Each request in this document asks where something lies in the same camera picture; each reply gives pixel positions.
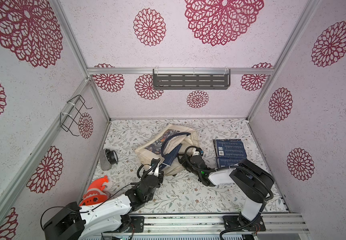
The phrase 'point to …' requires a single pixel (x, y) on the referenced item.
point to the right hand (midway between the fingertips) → (176, 155)
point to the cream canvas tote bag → (166, 146)
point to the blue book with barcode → (229, 148)
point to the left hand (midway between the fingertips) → (158, 164)
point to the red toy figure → (95, 195)
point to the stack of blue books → (170, 157)
